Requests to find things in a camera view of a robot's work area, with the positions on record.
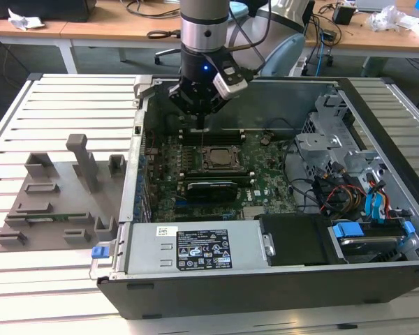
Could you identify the black RAM slot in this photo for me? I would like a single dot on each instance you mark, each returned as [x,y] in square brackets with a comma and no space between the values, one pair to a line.
[213,171]
[220,133]
[244,178]
[220,140]

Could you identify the CPU socket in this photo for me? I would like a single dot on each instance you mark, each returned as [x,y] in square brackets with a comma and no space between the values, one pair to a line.
[213,168]

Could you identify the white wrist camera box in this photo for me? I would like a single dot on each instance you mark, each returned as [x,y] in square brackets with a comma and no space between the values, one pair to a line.
[230,91]

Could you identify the silver metal drive cage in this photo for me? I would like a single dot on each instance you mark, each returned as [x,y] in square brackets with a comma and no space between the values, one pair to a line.
[314,143]

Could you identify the crumpled white paper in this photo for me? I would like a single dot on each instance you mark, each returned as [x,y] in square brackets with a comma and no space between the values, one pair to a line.
[24,21]

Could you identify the small black adapter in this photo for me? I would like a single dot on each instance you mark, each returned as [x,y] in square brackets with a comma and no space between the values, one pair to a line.
[330,35]

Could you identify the blue case latch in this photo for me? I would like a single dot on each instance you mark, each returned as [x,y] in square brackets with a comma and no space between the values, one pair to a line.
[99,252]

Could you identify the black graphics card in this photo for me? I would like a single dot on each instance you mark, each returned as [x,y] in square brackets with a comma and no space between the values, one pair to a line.
[211,192]

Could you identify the clear plastic bag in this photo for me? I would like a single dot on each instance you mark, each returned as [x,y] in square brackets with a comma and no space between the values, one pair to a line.
[385,19]

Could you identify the wooden desk white legs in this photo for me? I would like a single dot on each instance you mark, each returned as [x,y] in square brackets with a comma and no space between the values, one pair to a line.
[108,31]
[370,42]

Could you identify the green motherboard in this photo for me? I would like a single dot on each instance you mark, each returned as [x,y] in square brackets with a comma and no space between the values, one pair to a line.
[265,174]

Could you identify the blue disk carrier with disk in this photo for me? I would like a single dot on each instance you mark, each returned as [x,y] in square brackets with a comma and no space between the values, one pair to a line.
[349,231]

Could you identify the silver chipset heatsink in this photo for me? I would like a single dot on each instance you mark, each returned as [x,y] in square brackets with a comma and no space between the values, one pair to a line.
[255,211]

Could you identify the small black box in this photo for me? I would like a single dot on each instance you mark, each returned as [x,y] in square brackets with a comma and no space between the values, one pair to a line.
[343,15]

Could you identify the black bag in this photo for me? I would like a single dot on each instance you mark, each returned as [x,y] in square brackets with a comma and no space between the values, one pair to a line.
[38,8]

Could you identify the office chair base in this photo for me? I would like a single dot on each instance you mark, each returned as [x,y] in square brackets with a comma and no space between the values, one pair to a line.
[167,53]

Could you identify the white power strip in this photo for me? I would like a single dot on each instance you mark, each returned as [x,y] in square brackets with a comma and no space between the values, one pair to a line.
[300,66]

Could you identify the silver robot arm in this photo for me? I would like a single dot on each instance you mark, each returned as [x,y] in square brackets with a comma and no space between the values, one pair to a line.
[202,31]

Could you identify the black plastic shroud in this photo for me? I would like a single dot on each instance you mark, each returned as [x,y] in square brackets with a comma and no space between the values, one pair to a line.
[293,240]

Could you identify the silver power supply unit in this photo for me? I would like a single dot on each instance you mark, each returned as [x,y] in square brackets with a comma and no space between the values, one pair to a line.
[150,251]

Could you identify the grey laptop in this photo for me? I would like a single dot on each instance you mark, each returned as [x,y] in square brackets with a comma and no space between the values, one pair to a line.
[373,4]

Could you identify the round coin battery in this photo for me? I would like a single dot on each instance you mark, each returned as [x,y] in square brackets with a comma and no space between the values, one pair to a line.
[264,140]

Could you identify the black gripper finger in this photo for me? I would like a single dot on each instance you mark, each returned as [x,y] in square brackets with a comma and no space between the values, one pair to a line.
[218,103]
[181,97]

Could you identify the black open PC case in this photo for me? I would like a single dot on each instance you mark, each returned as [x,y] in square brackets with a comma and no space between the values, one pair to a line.
[230,296]

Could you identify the grey parts rack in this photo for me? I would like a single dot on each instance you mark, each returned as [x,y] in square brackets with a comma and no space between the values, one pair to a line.
[66,195]

